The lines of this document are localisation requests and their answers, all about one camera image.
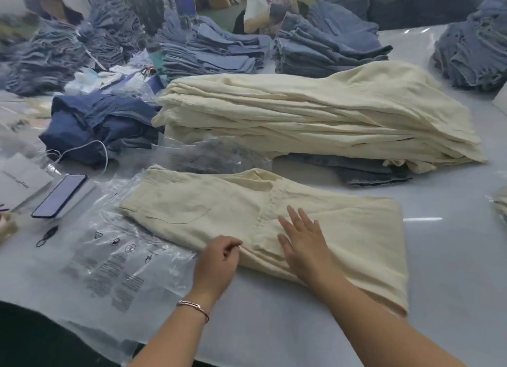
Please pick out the person's right thumb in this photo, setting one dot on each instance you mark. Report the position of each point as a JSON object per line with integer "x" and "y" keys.
{"x": 283, "y": 245}

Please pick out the person's right middle finger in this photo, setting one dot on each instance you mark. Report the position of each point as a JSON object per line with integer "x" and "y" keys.
{"x": 295, "y": 219}

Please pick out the person's left forearm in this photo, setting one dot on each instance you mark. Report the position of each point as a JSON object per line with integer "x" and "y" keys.
{"x": 174, "y": 339}

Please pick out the person's left hand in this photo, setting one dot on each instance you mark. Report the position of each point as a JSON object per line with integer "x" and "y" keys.
{"x": 214, "y": 266}

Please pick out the bagged cream garment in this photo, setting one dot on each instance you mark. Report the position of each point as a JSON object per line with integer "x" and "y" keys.
{"x": 501, "y": 204}

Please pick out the heap of clear plastic bags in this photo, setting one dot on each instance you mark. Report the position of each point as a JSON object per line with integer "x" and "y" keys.
{"x": 115, "y": 80}

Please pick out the clear printed plastic bag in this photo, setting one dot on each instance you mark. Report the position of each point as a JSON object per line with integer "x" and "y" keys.
{"x": 115, "y": 264}

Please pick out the stack of frayed denim garments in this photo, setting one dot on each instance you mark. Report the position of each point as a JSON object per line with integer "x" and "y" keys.
{"x": 115, "y": 26}
{"x": 475, "y": 50}
{"x": 43, "y": 58}

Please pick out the stack of cream trousers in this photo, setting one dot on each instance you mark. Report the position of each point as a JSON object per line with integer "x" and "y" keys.
{"x": 317, "y": 109}

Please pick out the black smartphone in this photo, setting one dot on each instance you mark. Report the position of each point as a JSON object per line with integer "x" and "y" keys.
{"x": 59, "y": 196}

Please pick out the dark blue denim garment heap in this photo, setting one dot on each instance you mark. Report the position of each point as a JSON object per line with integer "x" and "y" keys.
{"x": 99, "y": 125}

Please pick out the person's right little finger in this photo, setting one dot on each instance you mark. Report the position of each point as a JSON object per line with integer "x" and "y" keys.
{"x": 316, "y": 230}

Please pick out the person's left thumb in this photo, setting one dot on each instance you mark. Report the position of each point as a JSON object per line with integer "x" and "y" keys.
{"x": 233, "y": 253}

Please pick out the person's right forearm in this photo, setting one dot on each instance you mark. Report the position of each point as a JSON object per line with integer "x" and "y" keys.
{"x": 380, "y": 331}

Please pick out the grey-blue denim garment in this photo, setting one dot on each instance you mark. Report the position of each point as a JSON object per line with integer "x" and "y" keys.
{"x": 356, "y": 172}

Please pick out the stack of light blue garments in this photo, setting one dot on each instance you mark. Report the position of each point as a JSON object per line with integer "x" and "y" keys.
{"x": 214, "y": 50}

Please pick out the stack of dark denim garments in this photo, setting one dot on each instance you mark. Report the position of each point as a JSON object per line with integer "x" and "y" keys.
{"x": 416, "y": 0}

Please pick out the person's black clothing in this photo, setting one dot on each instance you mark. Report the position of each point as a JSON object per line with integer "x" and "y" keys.
{"x": 43, "y": 339}

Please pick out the white patterned plastic sack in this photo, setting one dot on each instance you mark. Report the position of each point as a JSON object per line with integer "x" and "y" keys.
{"x": 263, "y": 6}

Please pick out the stack of blue denim trousers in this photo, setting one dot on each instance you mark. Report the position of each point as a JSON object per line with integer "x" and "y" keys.
{"x": 324, "y": 42}

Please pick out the person's right hand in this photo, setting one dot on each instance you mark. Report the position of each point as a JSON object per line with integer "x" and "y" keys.
{"x": 307, "y": 254}

